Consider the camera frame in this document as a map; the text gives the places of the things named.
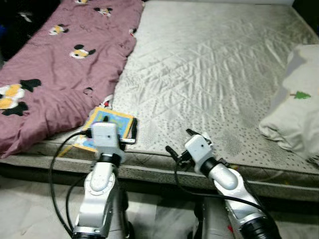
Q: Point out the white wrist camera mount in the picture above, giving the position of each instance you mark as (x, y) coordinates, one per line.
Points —
(104, 134)
(197, 149)

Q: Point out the dark bed frame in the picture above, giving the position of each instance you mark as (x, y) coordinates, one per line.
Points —
(289, 195)

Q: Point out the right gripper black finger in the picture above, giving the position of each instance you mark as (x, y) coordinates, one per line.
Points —
(172, 153)
(192, 133)

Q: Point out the white pillow green tree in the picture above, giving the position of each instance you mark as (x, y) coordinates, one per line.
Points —
(299, 119)

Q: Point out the purple cartoon mouse quilt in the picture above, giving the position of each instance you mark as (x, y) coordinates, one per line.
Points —
(65, 84)

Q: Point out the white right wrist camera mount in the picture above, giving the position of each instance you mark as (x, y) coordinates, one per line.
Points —
(197, 149)

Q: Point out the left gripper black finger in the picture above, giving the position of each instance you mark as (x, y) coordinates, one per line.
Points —
(104, 120)
(134, 130)

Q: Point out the yellow bordered children's book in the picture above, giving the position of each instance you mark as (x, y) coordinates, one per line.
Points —
(112, 118)

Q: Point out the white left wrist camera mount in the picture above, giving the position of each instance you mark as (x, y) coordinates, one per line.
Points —
(104, 134)

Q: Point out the robot left leg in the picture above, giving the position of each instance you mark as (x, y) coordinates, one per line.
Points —
(123, 219)

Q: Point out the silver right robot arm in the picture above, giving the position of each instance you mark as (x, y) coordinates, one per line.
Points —
(224, 179)

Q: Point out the quilted white mattress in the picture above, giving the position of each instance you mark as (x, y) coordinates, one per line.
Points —
(209, 74)

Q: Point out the robot leg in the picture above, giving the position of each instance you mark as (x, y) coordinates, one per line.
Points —
(123, 219)
(212, 224)

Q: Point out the robot right leg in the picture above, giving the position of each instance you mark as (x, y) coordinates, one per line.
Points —
(212, 224)

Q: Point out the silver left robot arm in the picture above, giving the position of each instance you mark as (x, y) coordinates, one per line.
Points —
(99, 199)

